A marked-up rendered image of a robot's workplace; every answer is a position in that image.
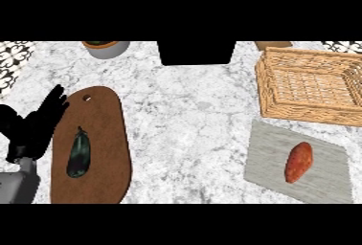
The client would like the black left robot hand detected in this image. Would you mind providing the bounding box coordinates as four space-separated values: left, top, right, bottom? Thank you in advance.
0 83 71 161

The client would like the grey plant pot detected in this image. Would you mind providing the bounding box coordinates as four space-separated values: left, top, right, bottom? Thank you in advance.
81 41 131 60

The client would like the brown wooden cutting board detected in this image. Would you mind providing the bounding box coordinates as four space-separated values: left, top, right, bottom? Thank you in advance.
49 85 133 205

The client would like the orange sweet potato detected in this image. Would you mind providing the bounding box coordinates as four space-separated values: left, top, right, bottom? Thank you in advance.
283 142 314 185

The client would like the grey placemat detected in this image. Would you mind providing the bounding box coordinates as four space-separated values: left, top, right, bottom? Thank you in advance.
244 119 354 205

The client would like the wicker basket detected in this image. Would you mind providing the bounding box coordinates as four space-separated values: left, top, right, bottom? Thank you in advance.
254 46 362 128

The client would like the brown wooden block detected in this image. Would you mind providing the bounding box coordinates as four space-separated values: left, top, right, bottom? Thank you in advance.
252 41 294 52

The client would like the black appliance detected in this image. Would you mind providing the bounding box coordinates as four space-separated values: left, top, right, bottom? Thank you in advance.
155 41 238 67

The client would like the dark green eggplant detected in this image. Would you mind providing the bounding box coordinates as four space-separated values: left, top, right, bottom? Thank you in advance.
65 125 91 179

